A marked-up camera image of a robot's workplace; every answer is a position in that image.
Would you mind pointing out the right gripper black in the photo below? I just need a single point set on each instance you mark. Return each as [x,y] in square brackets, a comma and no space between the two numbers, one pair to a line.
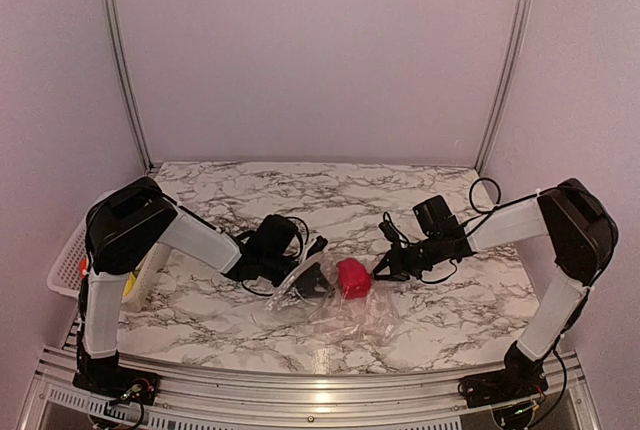
[398,270]

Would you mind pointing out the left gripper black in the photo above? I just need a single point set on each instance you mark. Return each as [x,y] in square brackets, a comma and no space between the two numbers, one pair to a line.
[307,284]

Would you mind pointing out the red fake pepper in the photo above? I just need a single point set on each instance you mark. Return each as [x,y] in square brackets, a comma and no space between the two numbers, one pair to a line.
[354,279]

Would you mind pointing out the clear zip top bag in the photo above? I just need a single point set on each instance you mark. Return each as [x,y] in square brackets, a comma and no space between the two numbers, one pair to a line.
[332,318]

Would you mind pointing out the orange fake tomato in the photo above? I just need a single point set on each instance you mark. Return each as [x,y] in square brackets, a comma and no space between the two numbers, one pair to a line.
[83,267]

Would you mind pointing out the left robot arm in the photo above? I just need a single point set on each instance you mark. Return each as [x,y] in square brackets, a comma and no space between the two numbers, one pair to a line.
[126,225]

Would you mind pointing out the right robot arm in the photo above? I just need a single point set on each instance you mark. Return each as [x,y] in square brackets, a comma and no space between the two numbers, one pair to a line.
[580,236]

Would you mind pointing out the white perforated plastic basket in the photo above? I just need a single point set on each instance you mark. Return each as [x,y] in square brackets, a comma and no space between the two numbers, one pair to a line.
[64,277]

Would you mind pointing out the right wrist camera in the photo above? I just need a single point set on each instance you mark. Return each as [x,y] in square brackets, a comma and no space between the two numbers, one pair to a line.
[392,233]

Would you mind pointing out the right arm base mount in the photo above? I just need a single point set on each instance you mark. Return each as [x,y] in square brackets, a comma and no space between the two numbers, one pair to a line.
[496,387]

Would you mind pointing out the front aluminium frame rail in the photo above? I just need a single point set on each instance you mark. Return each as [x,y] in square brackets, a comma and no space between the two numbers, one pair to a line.
[191,397]

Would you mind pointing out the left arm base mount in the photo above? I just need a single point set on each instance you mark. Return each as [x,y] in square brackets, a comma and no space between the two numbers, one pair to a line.
[120,384]

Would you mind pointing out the right aluminium frame post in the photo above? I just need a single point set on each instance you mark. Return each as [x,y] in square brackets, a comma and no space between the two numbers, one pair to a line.
[515,42]

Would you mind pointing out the aluminium frame post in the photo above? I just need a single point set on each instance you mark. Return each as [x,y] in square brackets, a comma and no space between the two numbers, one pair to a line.
[515,42]
[125,84]

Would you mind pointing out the left aluminium frame post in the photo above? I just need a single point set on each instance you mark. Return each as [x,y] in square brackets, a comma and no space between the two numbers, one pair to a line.
[125,84]

